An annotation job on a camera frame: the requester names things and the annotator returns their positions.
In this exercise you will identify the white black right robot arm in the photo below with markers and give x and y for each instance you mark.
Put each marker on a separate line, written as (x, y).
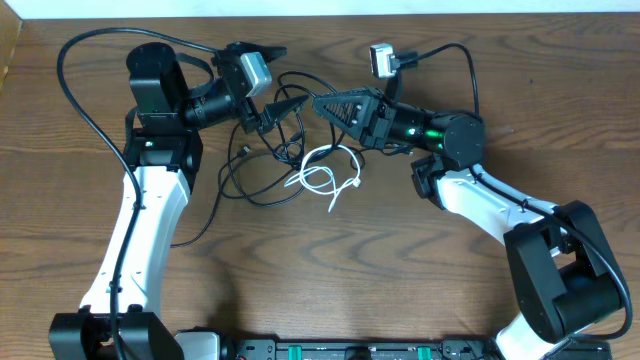
(568, 285)

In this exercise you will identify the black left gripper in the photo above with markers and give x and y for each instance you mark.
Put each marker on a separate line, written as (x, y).
(239, 86)

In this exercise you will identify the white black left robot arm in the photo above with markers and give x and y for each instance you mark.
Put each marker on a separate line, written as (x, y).
(119, 316)

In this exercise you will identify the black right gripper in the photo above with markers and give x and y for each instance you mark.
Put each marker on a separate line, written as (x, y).
(377, 118)

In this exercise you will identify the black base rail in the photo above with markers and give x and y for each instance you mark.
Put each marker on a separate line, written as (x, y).
(390, 347)

